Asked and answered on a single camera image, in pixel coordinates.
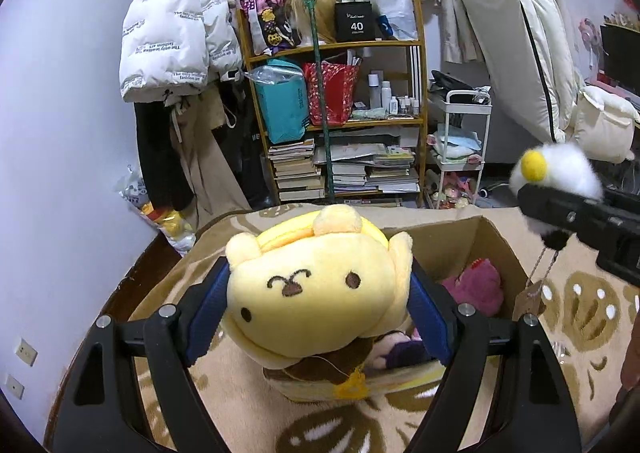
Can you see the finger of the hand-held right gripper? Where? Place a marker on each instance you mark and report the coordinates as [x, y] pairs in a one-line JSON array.
[[622, 198], [560, 210]]

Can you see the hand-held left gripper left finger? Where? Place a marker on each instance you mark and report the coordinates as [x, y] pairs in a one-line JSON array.
[[205, 313]]

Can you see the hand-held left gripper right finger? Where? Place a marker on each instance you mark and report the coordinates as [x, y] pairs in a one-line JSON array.
[[432, 328]]

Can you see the white fluffy plush with tag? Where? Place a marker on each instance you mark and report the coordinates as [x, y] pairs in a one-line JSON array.
[[560, 168]]

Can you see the pale pink soft toy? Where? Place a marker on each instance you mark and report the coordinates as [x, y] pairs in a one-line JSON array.
[[387, 343]]

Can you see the pink plush bear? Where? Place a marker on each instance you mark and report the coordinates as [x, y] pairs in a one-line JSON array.
[[475, 285]]

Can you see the cardboard box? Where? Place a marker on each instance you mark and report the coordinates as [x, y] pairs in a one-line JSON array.
[[500, 243]]

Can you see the yellow plush dog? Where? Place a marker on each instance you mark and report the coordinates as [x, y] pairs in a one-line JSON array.
[[310, 303]]

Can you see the person's right forearm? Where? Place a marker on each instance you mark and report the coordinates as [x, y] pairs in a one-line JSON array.
[[631, 363]]

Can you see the beige floral blanket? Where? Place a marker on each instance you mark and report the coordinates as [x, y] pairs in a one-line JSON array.
[[590, 313]]

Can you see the white trolley cart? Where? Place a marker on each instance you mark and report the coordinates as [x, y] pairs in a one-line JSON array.
[[487, 133]]

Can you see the pink toys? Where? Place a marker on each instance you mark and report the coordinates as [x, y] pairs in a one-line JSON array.
[[452, 190]]

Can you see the plastic bag of items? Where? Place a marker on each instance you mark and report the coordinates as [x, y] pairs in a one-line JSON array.
[[150, 213]]

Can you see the folded blue and white cloths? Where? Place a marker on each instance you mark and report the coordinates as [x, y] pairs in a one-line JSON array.
[[455, 148]]

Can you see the beige hanging coat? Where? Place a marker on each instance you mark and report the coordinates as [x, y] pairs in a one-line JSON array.
[[205, 168]]

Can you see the black monitor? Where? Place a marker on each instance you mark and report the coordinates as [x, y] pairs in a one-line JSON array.
[[622, 53]]

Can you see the black hanging garment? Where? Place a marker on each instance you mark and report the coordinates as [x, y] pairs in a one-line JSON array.
[[155, 158]]

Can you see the pink desk fan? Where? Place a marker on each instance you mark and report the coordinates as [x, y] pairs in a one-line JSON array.
[[590, 35]]

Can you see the stack of old books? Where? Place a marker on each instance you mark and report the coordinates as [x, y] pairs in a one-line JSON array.
[[295, 173]]

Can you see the black tote bag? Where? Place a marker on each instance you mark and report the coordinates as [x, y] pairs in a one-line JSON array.
[[252, 153]]

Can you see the pile of books and papers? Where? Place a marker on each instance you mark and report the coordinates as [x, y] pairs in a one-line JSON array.
[[370, 173]]

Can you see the white folded mattress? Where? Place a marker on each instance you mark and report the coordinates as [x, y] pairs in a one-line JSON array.
[[515, 33]]

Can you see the row of cosmetic bottles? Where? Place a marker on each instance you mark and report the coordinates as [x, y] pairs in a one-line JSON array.
[[385, 95]]

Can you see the teal paper bag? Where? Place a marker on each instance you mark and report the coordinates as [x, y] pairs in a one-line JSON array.
[[282, 108]]

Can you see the green pole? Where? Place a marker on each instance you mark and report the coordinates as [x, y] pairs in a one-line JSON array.
[[322, 108]]

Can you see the wooden shelf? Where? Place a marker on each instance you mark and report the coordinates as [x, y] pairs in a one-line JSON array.
[[370, 45]]

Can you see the red patterned bag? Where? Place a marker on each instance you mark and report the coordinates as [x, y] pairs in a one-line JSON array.
[[335, 95]]

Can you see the black box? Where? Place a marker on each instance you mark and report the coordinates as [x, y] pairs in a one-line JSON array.
[[355, 23]]

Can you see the white puffer jacket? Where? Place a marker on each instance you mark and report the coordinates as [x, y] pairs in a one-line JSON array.
[[165, 33]]

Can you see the purple printed tote bag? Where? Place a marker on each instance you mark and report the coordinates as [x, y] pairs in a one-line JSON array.
[[267, 18]]

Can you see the blonde wig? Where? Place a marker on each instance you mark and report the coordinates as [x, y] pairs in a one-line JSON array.
[[322, 15]]

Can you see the dark wooden bed frame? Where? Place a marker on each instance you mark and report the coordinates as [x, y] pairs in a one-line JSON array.
[[150, 273]]

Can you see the white wall socket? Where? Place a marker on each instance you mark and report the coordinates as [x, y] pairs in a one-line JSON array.
[[15, 385], [25, 351]]

